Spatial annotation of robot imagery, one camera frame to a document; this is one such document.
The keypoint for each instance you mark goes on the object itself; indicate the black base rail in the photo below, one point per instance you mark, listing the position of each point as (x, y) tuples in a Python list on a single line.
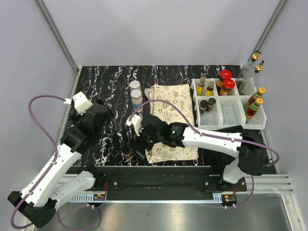
[(162, 184)]

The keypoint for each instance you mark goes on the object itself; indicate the blue-label spice jar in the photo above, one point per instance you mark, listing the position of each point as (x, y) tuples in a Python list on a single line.
[(136, 98)]

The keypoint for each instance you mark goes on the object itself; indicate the grey-lid spice jar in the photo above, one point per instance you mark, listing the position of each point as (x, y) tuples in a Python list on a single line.
[(135, 85)]

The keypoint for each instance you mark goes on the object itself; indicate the red-lid chili jar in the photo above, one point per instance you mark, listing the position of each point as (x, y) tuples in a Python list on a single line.
[(227, 86), (223, 75)]

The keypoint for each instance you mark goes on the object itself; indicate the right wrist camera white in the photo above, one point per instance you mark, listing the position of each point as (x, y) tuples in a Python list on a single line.
[(135, 122)]

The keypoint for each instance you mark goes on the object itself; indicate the black folded shirt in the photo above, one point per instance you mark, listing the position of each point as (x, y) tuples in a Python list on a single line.
[(219, 160)]

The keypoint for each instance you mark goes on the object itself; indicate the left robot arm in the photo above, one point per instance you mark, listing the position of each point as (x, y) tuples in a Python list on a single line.
[(41, 198)]

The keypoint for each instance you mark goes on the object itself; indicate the white compartment organizer bin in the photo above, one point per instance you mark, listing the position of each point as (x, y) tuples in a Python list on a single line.
[(228, 111)]

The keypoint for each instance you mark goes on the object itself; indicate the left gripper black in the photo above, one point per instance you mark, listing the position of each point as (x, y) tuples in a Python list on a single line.
[(79, 119)]

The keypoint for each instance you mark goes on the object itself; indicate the yellow-cap sauce bottle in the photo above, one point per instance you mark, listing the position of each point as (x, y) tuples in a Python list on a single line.
[(252, 109), (258, 94)]

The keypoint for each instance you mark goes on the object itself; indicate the gold-top glass oil bottle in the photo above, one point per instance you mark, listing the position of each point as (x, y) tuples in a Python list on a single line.
[(246, 68)]

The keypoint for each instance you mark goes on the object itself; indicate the brown-cap yellow-label bottle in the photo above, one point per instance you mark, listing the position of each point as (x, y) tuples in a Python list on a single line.
[(210, 89)]

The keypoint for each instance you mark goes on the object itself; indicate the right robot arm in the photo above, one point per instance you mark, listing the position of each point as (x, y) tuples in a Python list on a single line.
[(248, 155)]

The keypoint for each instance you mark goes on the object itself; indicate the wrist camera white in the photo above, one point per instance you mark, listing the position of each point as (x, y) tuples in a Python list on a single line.
[(135, 122), (80, 103)]

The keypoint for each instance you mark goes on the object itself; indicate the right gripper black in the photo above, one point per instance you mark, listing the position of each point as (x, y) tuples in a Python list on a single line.
[(137, 141)]

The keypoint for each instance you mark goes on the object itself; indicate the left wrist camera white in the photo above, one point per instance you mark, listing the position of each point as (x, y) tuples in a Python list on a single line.
[(80, 103)]

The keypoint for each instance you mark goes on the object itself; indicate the small brown-cap bottle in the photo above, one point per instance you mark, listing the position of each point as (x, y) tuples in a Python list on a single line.
[(200, 86)]

